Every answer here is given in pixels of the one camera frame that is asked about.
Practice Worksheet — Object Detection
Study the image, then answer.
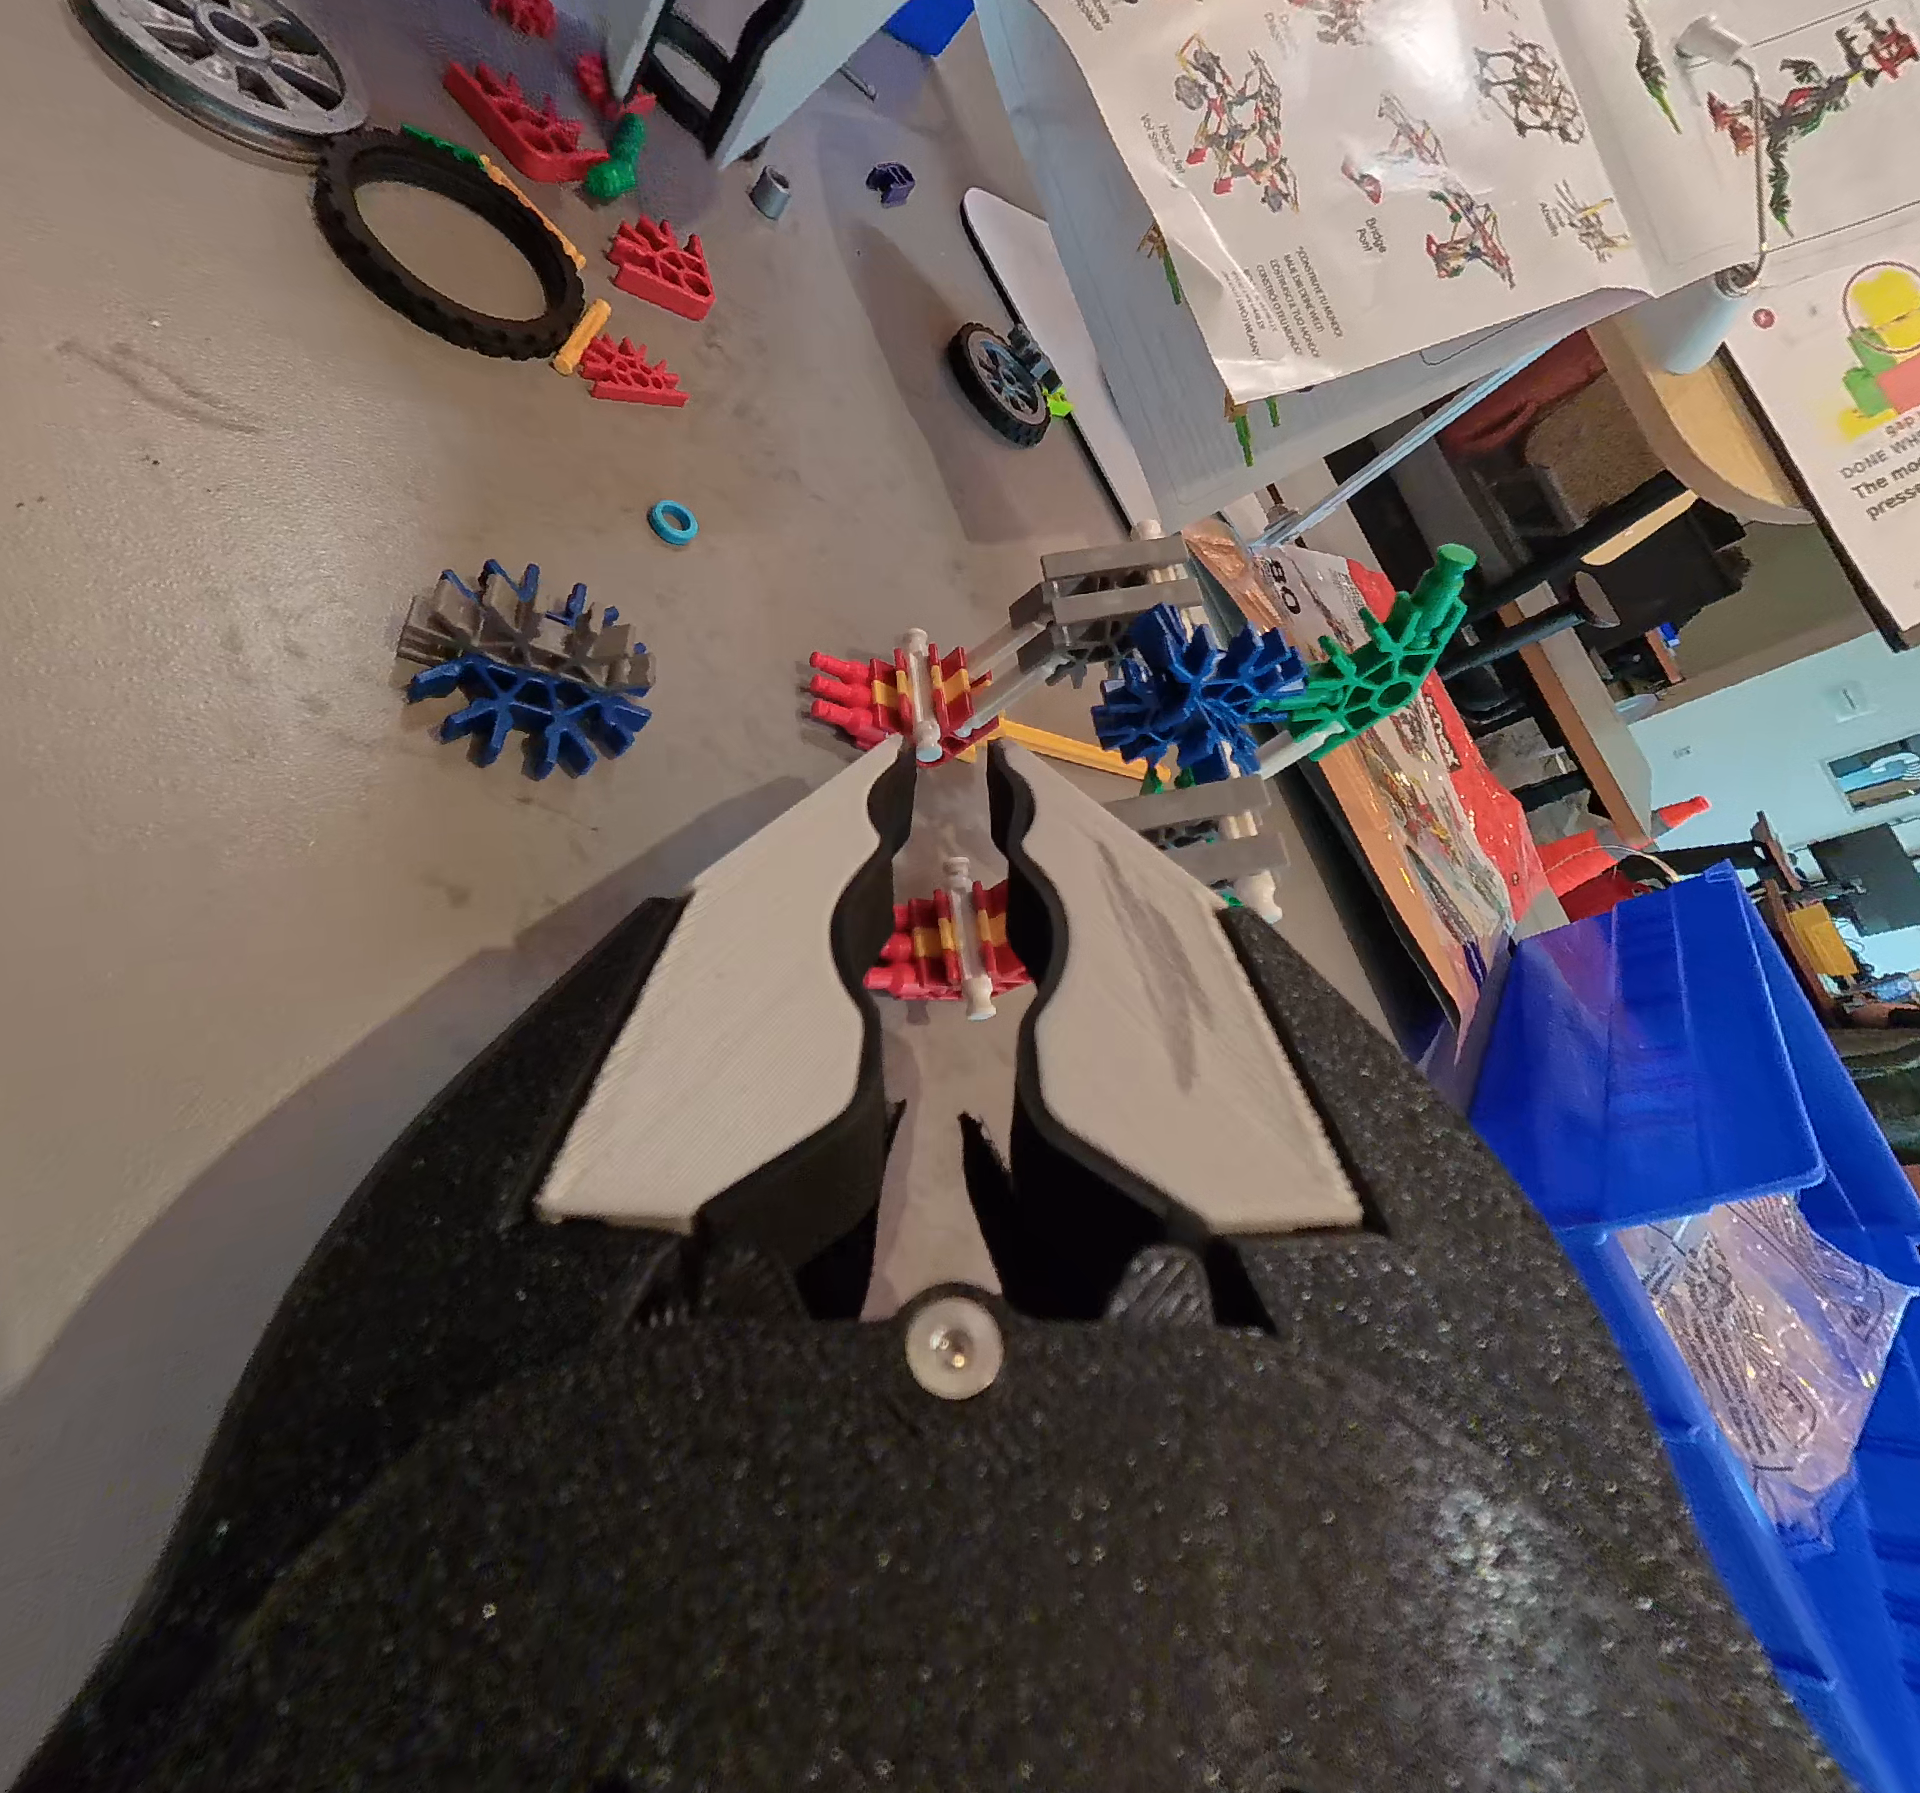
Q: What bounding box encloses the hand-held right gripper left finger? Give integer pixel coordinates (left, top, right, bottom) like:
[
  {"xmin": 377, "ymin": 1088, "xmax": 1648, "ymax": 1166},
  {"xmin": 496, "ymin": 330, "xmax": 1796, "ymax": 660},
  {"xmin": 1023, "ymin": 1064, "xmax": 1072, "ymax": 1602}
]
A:
[{"xmin": 534, "ymin": 737, "xmax": 911, "ymax": 1322}]

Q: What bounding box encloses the plain blue plastic bin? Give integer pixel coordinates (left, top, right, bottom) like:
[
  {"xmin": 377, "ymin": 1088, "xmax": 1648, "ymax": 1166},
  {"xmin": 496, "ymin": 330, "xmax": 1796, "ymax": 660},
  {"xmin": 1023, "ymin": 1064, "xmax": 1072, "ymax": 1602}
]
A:
[{"xmin": 1467, "ymin": 859, "xmax": 1920, "ymax": 1793}]

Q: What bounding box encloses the small black toy wheel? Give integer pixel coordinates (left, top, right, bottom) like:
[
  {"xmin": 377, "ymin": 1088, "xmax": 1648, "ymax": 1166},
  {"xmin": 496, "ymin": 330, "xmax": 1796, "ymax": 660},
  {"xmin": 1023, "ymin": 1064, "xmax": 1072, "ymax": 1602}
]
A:
[{"xmin": 943, "ymin": 318, "xmax": 1058, "ymax": 451}]

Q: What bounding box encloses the toy dinosaur model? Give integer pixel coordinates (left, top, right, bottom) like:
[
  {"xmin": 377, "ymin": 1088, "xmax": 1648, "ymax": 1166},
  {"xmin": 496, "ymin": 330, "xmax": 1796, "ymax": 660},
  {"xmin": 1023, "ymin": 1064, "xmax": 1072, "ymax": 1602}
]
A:
[{"xmin": 805, "ymin": 543, "xmax": 1482, "ymax": 1025}]

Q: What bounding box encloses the large black rubber tire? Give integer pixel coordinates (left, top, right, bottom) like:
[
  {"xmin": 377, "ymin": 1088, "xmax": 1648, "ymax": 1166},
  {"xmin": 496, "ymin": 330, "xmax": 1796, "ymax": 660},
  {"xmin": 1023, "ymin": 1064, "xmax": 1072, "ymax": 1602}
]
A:
[{"xmin": 309, "ymin": 122, "xmax": 589, "ymax": 363}]

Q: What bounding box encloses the small white clip holder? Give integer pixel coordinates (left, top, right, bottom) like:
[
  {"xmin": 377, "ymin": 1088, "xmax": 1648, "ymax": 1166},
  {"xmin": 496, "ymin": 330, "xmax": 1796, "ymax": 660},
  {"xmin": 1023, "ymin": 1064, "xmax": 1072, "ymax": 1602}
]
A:
[{"xmin": 1639, "ymin": 13, "xmax": 1805, "ymax": 378}]

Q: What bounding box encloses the large white instruction sheet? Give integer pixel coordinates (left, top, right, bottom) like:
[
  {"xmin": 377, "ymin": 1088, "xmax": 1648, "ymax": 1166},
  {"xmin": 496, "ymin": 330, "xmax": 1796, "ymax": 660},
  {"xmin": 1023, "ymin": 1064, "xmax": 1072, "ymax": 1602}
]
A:
[{"xmin": 1500, "ymin": 0, "xmax": 1920, "ymax": 642}]

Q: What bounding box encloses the blue snowflake connector pair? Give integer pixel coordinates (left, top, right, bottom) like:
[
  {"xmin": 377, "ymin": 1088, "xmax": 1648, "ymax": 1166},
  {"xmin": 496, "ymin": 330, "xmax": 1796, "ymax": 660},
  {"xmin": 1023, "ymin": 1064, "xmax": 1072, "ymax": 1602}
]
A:
[{"xmin": 399, "ymin": 558, "xmax": 659, "ymax": 783}]

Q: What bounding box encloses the round wooden table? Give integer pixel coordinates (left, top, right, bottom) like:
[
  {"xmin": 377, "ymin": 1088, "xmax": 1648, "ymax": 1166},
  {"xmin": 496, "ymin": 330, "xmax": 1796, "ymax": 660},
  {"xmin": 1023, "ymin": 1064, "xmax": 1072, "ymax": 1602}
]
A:
[{"xmin": 1589, "ymin": 314, "xmax": 1821, "ymax": 529}]

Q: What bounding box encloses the white booklet stand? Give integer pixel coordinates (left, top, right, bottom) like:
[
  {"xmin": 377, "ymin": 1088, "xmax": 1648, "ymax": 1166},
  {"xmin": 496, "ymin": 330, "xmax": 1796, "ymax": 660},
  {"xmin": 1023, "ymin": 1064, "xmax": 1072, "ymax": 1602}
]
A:
[{"xmin": 960, "ymin": 186, "xmax": 1579, "ymax": 538}]

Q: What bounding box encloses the grey spoked wheel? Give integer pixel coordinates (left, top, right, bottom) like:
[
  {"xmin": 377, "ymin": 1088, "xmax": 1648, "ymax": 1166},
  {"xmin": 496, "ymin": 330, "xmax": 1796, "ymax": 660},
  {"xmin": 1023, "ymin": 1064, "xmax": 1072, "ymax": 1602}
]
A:
[{"xmin": 67, "ymin": 0, "xmax": 373, "ymax": 163}]

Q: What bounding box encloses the wide red fan connector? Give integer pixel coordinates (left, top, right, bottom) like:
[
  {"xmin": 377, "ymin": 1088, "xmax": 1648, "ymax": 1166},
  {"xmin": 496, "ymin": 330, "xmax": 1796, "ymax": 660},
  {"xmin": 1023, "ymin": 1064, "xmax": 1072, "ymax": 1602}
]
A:
[{"xmin": 602, "ymin": 213, "xmax": 722, "ymax": 322}]

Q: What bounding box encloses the long red connector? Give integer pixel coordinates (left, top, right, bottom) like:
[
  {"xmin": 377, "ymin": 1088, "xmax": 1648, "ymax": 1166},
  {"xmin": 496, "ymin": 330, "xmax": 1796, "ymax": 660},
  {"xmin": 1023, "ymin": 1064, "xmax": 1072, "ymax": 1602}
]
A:
[{"xmin": 439, "ymin": 57, "xmax": 611, "ymax": 186}]

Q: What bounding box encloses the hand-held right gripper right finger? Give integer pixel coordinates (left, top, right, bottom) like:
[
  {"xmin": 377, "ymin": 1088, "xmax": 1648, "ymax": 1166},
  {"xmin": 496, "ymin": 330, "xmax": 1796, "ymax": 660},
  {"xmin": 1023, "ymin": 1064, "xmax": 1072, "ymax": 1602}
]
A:
[{"xmin": 993, "ymin": 737, "xmax": 1369, "ymax": 1325}]

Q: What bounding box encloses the long yellow rod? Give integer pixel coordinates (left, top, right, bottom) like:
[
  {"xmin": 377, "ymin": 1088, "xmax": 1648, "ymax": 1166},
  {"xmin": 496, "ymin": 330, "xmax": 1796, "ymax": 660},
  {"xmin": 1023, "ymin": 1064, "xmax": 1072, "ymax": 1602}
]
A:
[{"xmin": 995, "ymin": 718, "xmax": 1151, "ymax": 785}]

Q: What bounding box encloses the toy kit plastic bag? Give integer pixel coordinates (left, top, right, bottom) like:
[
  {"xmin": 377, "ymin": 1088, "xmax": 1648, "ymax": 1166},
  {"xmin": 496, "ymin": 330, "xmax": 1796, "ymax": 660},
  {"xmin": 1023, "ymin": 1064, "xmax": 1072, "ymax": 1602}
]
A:
[{"xmin": 1182, "ymin": 521, "xmax": 1565, "ymax": 1033}]

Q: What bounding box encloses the model instruction booklet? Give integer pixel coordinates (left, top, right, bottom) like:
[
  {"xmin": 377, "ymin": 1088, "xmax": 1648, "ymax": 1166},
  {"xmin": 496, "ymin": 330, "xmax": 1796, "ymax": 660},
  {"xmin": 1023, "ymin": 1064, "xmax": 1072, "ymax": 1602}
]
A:
[{"xmin": 971, "ymin": 0, "xmax": 1670, "ymax": 520}]

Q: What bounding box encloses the clear plastic bag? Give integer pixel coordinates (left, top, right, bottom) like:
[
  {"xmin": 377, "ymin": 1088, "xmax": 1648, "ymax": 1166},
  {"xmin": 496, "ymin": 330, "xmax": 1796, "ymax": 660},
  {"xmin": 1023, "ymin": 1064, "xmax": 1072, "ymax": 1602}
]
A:
[{"xmin": 1608, "ymin": 1190, "xmax": 1920, "ymax": 1549}]

